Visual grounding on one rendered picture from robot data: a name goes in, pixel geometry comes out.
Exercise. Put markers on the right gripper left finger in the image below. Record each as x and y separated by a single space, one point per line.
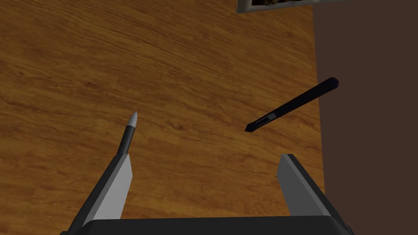
111 192

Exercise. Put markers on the black pen with grey clip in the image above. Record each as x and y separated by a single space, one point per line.
294 104

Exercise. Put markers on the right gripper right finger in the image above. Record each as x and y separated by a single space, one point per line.
298 189

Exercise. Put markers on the wooden table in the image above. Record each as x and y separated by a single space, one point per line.
183 81

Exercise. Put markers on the grey framed object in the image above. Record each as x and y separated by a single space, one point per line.
271 5

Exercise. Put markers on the black pen with silver tip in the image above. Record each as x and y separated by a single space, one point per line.
128 135

